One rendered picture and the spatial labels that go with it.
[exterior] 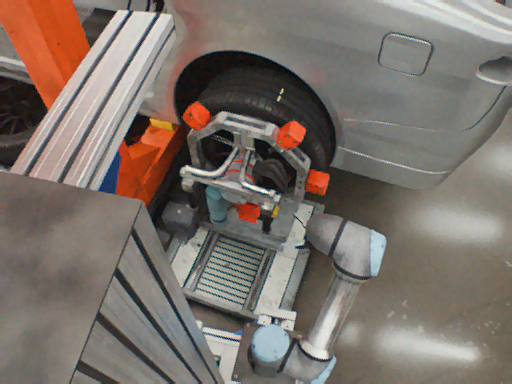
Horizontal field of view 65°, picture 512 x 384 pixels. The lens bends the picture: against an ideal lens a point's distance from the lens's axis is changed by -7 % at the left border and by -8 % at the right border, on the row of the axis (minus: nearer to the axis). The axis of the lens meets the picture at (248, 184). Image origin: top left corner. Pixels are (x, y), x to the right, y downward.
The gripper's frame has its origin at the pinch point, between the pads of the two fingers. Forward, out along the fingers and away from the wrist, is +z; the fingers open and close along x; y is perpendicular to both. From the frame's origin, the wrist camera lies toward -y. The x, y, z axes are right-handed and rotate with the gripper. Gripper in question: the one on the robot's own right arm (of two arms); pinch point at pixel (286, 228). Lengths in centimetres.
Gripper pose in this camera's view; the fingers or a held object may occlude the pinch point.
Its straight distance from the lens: 178.1
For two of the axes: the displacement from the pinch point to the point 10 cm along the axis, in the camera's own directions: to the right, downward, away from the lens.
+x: -3.6, 7.9, -5.0
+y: -0.5, -5.5, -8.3
